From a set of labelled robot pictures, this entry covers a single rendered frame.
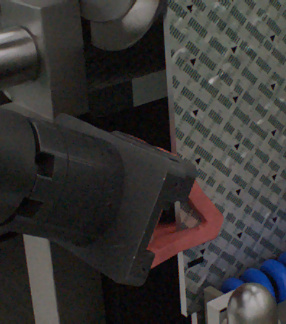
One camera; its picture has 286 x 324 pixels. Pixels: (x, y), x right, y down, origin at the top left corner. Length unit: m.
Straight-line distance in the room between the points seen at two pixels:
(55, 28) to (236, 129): 0.12
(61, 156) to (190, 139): 0.10
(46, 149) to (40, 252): 0.17
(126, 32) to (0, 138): 0.12
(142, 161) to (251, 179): 0.12
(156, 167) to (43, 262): 0.17
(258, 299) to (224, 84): 0.12
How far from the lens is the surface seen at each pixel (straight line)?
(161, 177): 0.43
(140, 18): 0.48
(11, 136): 0.41
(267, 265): 0.55
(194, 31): 0.48
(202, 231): 0.52
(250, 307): 0.46
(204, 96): 0.50
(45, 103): 0.53
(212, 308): 0.49
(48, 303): 0.60
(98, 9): 0.51
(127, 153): 0.45
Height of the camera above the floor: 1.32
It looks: 23 degrees down
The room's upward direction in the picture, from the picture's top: 4 degrees counter-clockwise
